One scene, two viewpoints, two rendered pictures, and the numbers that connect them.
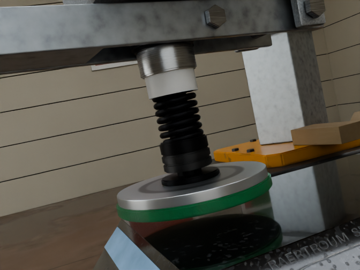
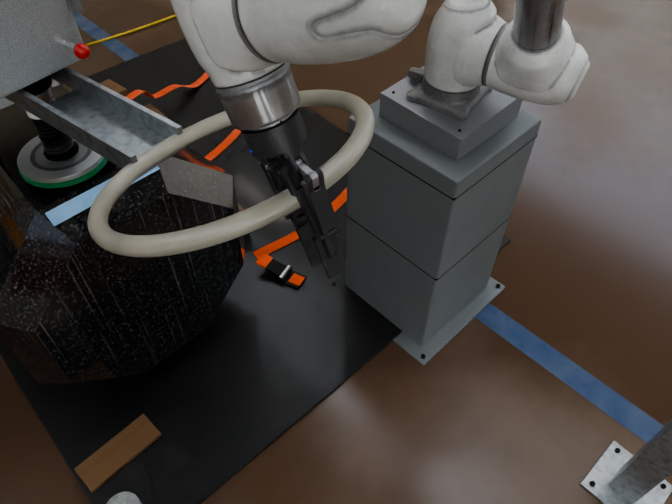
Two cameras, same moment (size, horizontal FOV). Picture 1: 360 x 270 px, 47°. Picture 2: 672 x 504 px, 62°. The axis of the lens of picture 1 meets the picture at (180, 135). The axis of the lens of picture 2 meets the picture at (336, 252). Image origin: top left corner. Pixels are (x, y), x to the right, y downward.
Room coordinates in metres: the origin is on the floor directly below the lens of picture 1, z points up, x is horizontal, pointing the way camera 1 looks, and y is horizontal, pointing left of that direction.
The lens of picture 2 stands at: (0.45, 1.31, 1.75)
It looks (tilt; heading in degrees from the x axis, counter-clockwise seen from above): 49 degrees down; 244
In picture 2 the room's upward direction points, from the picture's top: straight up
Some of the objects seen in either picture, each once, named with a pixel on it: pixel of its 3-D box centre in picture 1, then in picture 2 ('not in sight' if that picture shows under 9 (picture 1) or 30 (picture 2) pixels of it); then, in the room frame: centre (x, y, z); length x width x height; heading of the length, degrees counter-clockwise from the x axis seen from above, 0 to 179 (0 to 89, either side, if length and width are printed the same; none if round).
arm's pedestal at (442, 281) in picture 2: not in sight; (428, 215); (-0.43, 0.23, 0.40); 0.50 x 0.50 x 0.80; 18
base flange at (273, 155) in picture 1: (295, 142); not in sight; (1.49, -0.41, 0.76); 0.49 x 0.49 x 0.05; 17
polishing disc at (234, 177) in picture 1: (191, 182); (62, 153); (0.58, 0.00, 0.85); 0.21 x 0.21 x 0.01
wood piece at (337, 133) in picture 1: (326, 133); not in sight; (1.24, -0.43, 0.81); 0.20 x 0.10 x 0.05; 25
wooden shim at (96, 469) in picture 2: not in sight; (119, 451); (0.76, 0.39, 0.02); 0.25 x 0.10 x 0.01; 21
